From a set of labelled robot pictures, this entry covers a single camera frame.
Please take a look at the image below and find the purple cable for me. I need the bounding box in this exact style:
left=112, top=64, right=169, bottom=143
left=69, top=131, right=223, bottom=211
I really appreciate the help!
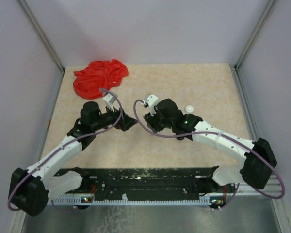
left=7, top=88, right=124, bottom=212
left=133, top=99, right=286, bottom=211

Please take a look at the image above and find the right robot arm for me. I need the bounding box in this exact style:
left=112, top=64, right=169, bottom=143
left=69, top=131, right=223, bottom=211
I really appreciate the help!
left=142, top=95, right=277, bottom=192

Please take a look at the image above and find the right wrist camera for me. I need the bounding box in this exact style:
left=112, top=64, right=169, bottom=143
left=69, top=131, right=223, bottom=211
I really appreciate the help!
left=142, top=94, right=159, bottom=116

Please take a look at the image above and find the red cloth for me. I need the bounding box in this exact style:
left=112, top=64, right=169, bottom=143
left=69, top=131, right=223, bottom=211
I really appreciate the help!
left=73, top=59, right=129, bottom=100

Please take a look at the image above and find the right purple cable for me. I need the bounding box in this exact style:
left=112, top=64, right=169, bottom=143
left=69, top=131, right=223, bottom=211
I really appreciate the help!
left=133, top=99, right=286, bottom=211

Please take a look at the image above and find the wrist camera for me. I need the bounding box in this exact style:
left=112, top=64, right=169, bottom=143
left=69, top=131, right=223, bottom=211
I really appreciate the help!
left=103, top=93, right=117, bottom=111
left=142, top=94, right=159, bottom=116

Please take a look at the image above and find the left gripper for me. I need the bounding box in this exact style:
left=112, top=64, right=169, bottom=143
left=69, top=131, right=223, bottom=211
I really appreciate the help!
left=92, top=101, right=138, bottom=131

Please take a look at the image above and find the white earbud case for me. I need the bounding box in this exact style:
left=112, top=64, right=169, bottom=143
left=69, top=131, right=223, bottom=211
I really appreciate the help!
left=185, top=105, right=194, bottom=114

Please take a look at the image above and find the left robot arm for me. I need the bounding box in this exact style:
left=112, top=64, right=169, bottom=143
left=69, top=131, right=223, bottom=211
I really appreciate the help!
left=7, top=101, right=137, bottom=216

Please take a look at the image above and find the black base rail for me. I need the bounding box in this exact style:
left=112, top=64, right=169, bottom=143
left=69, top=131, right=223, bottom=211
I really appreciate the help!
left=53, top=166, right=235, bottom=202

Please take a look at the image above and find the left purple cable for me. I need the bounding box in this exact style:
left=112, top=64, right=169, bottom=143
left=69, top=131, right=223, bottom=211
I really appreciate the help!
left=7, top=88, right=124, bottom=212

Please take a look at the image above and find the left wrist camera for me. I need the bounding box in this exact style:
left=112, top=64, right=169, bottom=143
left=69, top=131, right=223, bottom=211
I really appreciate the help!
left=103, top=93, right=117, bottom=111

